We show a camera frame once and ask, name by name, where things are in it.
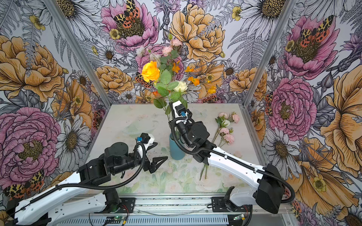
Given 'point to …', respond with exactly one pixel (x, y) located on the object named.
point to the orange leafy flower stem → (159, 101)
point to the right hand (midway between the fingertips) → (169, 105)
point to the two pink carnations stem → (226, 138)
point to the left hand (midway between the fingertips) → (159, 154)
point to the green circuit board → (116, 219)
